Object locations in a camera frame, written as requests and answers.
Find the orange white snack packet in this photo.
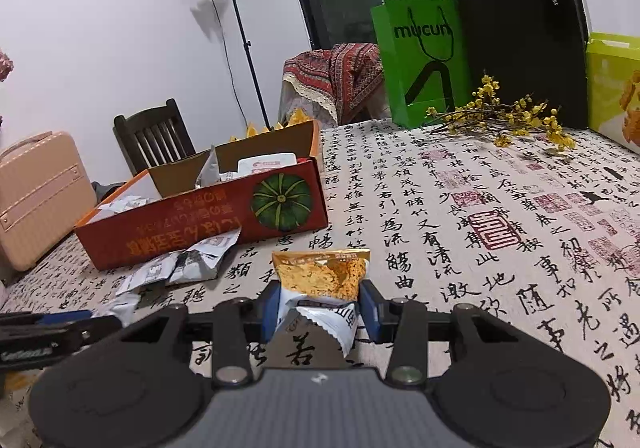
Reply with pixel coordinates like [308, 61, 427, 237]
[272, 249, 371, 356]

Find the white snack packet on table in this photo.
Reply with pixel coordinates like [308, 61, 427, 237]
[167, 228, 241, 286]
[92, 251, 179, 327]

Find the calligraphy print tablecloth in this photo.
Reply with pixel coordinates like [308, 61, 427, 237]
[2, 121, 639, 447]

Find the red orange cardboard box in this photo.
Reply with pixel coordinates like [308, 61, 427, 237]
[75, 120, 328, 271]

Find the orange white packet in box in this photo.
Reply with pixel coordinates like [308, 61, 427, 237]
[236, 151, 297, 176]

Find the upright silver snack packet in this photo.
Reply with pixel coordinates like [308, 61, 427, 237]
[195, 146, 220, 189]

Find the pink hard case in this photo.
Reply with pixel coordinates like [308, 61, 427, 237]
[0, 131, 96, 279]

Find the white snack packet in box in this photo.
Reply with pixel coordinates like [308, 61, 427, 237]
[88, 195, 154, 223]

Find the grey purple folded cloth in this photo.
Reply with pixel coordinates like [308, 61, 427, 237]
[91, 182, 125, 202]

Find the yellow sunflower decoration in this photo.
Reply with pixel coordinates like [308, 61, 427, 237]
[229, 108, 312, 143]

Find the dark wooden chair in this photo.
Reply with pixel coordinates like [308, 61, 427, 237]
[113, 98, 195, 175]

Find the yellow flower branch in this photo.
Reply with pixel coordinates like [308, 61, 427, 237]
[425, 74, 576, 155]

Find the red patterned woven cloth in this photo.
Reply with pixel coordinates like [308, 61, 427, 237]
[279, 43, 390, 127]

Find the green paper shopping bag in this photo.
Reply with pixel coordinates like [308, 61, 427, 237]
[371, 0, 472, 129]

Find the pink flower bouquet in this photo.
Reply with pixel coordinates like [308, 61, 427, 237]
[0, 50, 14, 82]

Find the black paper shopping bag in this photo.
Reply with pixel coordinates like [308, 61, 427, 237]
[456, 0, 588, 129]

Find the yellow green snack box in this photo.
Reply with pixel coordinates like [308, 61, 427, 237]
[586, 32, 640, 153]

